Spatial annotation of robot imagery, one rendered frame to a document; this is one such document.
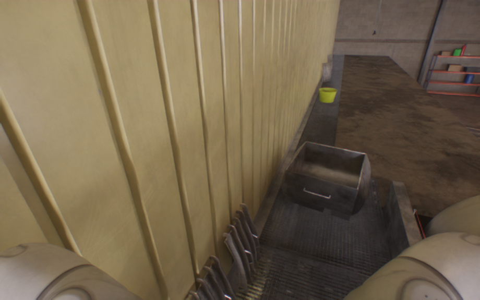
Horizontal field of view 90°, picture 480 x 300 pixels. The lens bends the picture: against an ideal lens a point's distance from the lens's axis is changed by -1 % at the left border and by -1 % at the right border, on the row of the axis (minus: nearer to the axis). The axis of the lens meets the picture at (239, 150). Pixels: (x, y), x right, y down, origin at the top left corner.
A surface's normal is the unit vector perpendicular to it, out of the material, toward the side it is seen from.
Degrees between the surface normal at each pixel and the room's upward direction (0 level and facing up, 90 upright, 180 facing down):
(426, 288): 27
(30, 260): 5
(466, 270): 19
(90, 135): 90
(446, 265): 10
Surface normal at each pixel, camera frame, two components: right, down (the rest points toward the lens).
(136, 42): 0.93, 0.15
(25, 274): -0.09, -0.80
